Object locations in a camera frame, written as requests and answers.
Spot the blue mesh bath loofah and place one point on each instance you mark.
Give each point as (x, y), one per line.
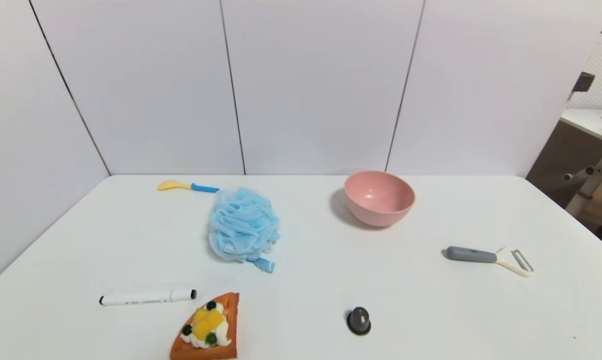
(242, 225)

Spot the pink bowl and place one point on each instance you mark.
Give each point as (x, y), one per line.
(379, 197)

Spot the dark grey round knob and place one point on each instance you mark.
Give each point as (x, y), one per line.
(359, 321)

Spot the toy waffle slice with fruit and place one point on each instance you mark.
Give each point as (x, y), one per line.
(207, 327)

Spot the white marker pen black caps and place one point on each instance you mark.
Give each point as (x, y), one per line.
(141, 297)

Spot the white background desk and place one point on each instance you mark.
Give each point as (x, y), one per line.
(588, 145)

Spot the black box on stand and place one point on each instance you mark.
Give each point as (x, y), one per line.
(583, 81)

